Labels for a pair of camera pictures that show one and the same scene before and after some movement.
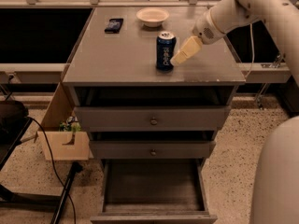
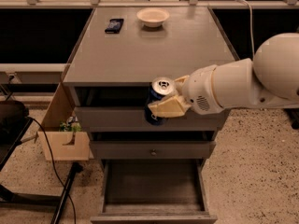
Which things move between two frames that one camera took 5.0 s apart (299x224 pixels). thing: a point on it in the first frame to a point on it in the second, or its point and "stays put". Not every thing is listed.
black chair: [14, 122] stays put
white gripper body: [204, 28] to [198, 89]
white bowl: [152, 17] stays put
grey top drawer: [153, 119] stays put
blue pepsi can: [165, 49] to [160, 88]
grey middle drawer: [151, 149] stays put
